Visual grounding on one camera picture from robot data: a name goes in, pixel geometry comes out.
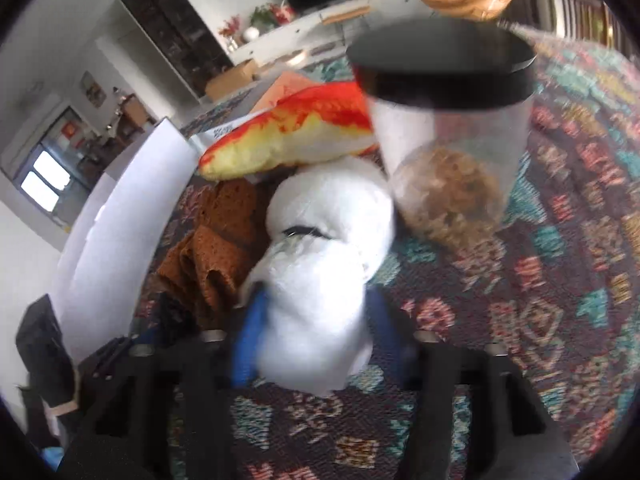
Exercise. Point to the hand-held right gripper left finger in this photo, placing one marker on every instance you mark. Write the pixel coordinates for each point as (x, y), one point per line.
(250, 340)

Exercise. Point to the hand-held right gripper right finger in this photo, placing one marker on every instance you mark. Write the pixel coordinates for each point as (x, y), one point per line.
(395, 340)

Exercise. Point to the white plush toy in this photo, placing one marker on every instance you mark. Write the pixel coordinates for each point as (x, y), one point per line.
(320, 310)

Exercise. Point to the black cloth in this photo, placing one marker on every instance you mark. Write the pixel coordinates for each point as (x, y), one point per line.
(172, 310)

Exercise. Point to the brown cloth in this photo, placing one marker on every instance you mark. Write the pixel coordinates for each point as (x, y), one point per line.
(220, 260)

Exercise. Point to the white board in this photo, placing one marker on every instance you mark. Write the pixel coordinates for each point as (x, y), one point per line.
(130, 220)

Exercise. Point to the colourful patterned woven blanket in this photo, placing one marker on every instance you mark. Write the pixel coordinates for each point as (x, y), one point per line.
(550, 260)

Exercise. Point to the grey wipes packet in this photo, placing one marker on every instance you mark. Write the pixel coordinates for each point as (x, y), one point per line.
(220, 132)

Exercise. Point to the black object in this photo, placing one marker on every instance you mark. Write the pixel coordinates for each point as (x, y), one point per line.
(40, 350)

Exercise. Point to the orange and yellow plush toy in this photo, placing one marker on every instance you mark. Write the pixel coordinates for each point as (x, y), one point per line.
(290, 130)

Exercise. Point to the clear jar with black lid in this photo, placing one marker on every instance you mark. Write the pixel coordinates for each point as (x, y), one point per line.
(450, 110)

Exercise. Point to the clear bag with orange content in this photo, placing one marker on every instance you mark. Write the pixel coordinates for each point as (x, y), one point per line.
(285, 90)

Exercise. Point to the wooden side table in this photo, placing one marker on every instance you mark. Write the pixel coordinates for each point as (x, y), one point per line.
(130, 110)

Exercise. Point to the window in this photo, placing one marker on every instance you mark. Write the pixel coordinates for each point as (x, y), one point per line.
(45, 180)

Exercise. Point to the cardboard box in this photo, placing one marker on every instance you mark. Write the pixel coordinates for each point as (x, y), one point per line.
(230, 80)

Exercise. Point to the white round vase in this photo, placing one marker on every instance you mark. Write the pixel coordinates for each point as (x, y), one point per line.
(251, 34)

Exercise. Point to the red flower bouquet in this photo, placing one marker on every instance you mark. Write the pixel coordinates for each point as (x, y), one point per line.
(230, 27)

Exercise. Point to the white television cabinet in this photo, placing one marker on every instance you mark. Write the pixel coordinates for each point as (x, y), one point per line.
(300, 30)

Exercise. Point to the dark glass cabinet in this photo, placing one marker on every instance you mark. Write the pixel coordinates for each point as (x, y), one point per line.
(170, 25)

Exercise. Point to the green potted plant with red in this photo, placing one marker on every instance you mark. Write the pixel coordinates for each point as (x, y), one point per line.
(270, 15)

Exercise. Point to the wooden stool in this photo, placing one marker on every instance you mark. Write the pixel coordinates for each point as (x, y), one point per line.
(345, 14)

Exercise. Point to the framed wall picture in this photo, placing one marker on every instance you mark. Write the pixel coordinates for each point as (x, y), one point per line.
(92, 89)

